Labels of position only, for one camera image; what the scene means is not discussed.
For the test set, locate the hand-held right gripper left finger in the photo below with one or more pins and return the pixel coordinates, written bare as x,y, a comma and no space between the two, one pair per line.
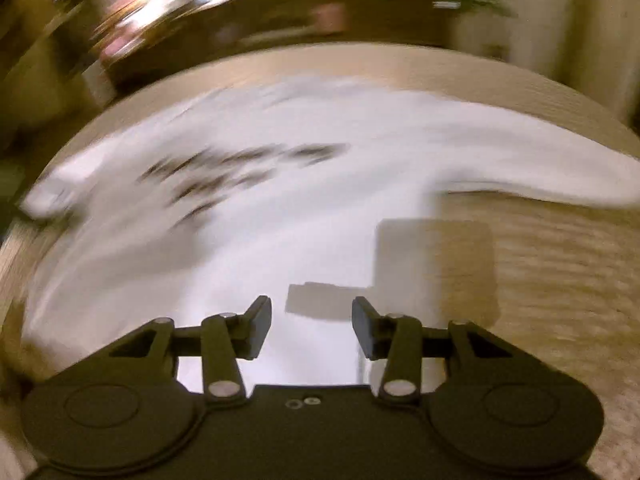
257,326

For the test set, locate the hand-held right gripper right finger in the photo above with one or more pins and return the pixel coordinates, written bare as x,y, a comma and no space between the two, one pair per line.
365,328

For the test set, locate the white shirt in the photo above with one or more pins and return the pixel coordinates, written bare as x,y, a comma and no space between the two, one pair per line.
300,240

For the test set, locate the gold lace tablecloth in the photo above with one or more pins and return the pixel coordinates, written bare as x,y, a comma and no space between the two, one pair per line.
550,285

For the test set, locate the dark wooden sideboard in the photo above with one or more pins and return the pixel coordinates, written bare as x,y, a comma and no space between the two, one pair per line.
375,20

